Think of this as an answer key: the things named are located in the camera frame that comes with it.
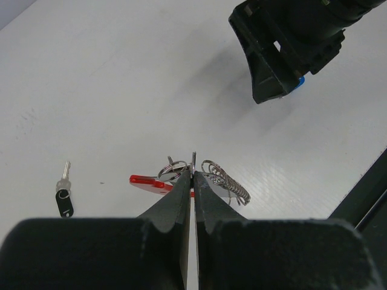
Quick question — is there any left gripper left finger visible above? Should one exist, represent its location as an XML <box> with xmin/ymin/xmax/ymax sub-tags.
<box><xmin>1</xmin><ymin>171</ymin><xmax>191</xmax><ymax>289</ymax></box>

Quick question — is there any red handled keyring organizer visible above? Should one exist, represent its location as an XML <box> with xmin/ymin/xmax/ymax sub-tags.
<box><xmin>129</xmin><ymin>152</ymin><xmax>251</xmax><ymax>206</ymax></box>

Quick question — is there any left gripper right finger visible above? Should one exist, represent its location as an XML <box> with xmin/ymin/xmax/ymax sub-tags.
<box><xmin>194</xmin><ymin>173</ymin><xmax>375</xmax><ymax>289</ymax></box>

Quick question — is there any black tag key near organizer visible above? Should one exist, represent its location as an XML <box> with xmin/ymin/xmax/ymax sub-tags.
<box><xmin>55</xmin><ymin>161</ymin><xmax>74</xmax><ymax>218</ymax></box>

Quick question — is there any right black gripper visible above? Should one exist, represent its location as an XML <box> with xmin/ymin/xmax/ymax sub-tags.
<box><xmin>229</xmin><ymin>1</ymin><xmax>381</xmax><ymax>104</ymax></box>

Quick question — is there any blue tag key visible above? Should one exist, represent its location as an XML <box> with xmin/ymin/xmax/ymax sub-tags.
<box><xmin>280</xmin><ymin>76</ymin><xmax>305</xmax><ymax>98</ymax></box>

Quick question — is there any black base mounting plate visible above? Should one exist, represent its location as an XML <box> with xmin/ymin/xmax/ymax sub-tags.
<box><xmin>328</xmin><ymin>146</ymin><xmax>387</xmax><ymax>239</ymax></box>

